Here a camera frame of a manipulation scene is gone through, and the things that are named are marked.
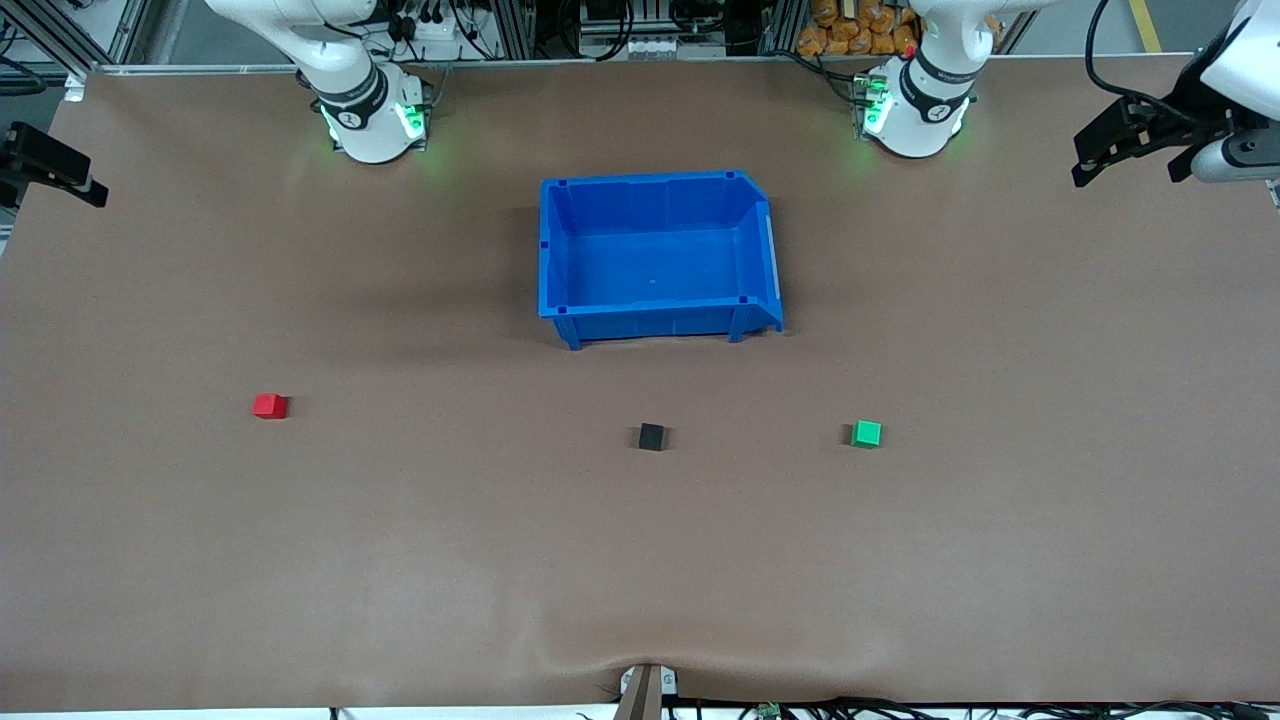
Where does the brown table mat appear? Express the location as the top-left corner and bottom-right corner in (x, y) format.
(0, 55), (1280, 713)

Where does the blue plastic storage bin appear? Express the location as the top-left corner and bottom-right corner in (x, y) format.
(539, 169), (785, 351)

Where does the aluminium frame profile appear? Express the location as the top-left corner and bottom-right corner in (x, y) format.
(15, 0), (151, 76)

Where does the electronics box with white connectors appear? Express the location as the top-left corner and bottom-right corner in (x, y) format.
(578, 0), (728, 61)

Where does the white power strip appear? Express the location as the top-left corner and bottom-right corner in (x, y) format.
(395, 15), (471, 63)

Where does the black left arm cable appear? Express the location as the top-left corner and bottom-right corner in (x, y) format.
(1085, 0), (1216, 126)

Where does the orange snack bag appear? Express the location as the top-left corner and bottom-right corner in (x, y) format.
(797, 0), (921, 58)

